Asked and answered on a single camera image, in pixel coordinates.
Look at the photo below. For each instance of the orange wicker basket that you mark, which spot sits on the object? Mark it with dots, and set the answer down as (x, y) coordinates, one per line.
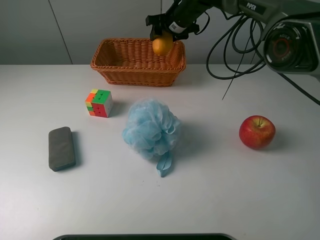
(132, 61)

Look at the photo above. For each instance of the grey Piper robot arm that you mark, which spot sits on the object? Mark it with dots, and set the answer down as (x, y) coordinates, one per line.
(289, 41)

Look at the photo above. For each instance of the grey rectangular sponge block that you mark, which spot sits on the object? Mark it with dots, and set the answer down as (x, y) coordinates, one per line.
(61, 154)

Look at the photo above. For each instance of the multicoloured puzzle cube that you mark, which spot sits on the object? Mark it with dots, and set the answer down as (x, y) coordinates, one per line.
(99, 103)

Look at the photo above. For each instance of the red apple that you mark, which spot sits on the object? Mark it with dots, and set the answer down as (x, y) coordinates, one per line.
(256, 132)

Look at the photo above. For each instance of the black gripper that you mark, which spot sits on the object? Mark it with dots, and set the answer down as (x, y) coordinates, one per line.
(179, 20)

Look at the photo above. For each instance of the blue mesh bath loofah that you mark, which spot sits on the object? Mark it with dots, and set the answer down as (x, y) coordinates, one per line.
(153, 131)

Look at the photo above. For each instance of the yellow orange mango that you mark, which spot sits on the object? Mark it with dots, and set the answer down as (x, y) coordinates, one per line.
(162, 44)

